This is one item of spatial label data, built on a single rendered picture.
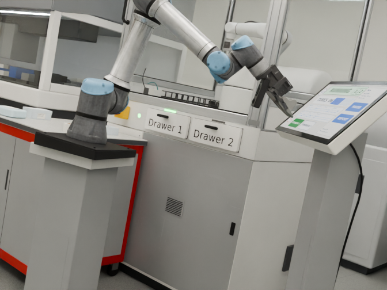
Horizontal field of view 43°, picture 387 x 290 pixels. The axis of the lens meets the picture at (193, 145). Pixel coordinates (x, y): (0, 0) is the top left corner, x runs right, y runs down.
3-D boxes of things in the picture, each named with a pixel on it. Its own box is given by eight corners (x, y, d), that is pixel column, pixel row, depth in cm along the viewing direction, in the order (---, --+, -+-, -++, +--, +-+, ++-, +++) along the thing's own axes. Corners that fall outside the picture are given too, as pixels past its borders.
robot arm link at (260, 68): (250, 69, 183) (245, 69, 191) (258, 79, 183) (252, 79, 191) (266, 56, 183) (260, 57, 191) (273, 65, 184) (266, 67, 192)
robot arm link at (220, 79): (204, 67, 182) (227, 48, 180) (210, 70, 193) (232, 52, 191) (216, 83, 181) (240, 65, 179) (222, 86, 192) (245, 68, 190)
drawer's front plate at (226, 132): (236, 152, 225) (241, 128, 224) (188, 139, 243) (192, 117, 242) (238, 152, 226) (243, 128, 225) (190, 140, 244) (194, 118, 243)
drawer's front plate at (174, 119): (184, 138, 245) (188, 117, 243) (144, 128, 263) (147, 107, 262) (186, 138, 246) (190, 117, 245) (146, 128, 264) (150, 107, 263)
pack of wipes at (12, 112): (26, 119, 254) (27, 110, 253) (11, 118, 245) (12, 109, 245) (7, 114, 261) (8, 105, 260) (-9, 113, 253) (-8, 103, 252)
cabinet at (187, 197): (222, 330, 227) (255, 161, 220) (83, 254, 292) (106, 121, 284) (313, 291, 302) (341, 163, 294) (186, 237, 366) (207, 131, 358)
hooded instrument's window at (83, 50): (38, 89, 287) (51, 11, 282) (-86, 60, 398) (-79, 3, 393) (170, 109, 375) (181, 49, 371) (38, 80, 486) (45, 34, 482)
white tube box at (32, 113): (30, 118, 259) (31, 109, 259) (21, 115, 265) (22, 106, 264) (50, 120, 269) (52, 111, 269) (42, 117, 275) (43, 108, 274)
